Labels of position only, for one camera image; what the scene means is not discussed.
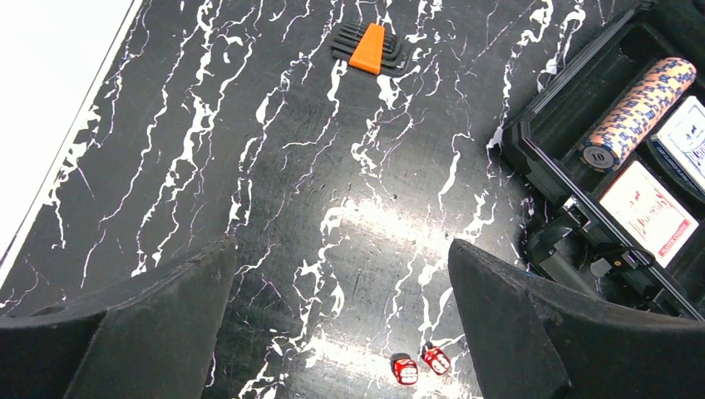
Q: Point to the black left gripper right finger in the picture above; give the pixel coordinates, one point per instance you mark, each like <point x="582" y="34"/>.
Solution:
<point x="532" y="338"/>

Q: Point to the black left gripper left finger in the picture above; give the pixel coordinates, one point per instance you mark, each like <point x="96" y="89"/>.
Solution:
<point x="151" y="336"/>

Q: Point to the black poker set case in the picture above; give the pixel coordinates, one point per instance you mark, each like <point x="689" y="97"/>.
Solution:
<point x="580" y="244"/>

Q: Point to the red translucent die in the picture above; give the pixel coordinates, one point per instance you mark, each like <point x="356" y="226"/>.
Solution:
<point x="405" y="371"/>
<point x="437" y="360"/>

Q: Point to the red playing card deck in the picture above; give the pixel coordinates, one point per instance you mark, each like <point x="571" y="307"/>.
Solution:
<point x="649" y="213"/>

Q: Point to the pink blue chip stack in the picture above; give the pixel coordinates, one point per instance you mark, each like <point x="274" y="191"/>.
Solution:
<point x="614" y="139"/>

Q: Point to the blue playing card deck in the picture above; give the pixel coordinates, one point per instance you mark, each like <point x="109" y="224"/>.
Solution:
<point x="680" y="141"/>

